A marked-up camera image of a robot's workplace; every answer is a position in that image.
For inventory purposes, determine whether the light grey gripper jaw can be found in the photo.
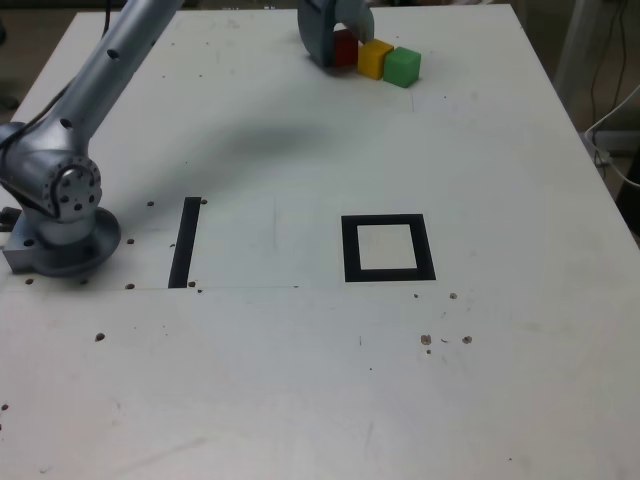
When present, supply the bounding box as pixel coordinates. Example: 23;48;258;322
342;0;376;44

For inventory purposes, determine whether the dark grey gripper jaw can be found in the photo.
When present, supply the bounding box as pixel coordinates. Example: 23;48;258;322
297;0;346;69

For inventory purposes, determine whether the red cube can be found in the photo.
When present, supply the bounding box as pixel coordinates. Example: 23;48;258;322
333;28;360;68

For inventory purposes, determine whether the yellow cube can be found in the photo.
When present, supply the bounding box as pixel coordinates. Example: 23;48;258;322
357;38;395;81

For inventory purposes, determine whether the green cube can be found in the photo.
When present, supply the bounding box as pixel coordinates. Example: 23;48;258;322
383;46;422;89

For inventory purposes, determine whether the black tape square outline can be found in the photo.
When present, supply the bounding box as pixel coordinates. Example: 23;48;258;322
340;213;437;284

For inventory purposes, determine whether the black tape strip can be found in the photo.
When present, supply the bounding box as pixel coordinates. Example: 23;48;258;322
167;196;202;290

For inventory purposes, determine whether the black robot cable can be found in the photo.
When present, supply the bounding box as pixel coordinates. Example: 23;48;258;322
0;0;115;166

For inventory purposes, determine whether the white furniture frame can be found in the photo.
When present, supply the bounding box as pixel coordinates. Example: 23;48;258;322
552;0;619;124

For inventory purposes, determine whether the thin black cable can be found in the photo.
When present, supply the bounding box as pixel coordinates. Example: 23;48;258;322
589;0;632;126

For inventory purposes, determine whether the white cable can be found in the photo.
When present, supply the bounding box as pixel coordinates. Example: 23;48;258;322
583;82;640;189

